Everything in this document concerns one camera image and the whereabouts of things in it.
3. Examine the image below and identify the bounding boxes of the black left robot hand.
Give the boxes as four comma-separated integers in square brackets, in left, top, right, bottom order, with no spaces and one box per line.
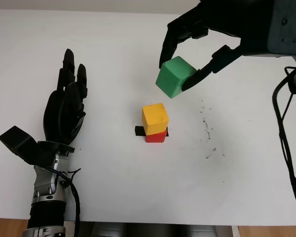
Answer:
[43,48,87,147]

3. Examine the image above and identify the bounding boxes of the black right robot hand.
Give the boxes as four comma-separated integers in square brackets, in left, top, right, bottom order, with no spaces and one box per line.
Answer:
[159,0,274,92]

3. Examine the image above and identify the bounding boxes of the green wooden cube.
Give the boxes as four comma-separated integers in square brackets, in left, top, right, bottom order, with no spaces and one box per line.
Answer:
[155,56,197,99]

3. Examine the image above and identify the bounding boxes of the yellow wooden cube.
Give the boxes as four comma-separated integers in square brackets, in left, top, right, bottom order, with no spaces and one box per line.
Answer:
[141,103,170,136]

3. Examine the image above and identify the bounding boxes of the red wooden cube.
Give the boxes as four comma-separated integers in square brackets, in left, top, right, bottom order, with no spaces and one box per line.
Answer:
[145,130,168,144]

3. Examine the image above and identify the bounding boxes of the black tape strip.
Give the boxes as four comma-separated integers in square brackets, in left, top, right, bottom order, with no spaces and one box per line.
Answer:
[134,125,170,137]

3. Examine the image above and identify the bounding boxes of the dark grey robot torso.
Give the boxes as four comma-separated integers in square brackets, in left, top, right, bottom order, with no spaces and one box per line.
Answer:
[90,221,233,237]

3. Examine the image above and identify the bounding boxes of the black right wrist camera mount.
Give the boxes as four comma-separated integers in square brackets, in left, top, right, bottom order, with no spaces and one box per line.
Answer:
[267,0,296,58]

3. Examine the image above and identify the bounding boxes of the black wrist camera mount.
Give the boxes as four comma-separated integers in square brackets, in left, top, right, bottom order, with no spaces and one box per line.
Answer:
[267,0,296,58]
[0,125,75,166]

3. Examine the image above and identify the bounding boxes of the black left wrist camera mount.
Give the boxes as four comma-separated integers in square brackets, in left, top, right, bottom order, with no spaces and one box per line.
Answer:
[0,125,75,166]

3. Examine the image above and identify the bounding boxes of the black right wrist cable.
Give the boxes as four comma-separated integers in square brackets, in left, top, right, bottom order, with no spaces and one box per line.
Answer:
[272,65,296,206]

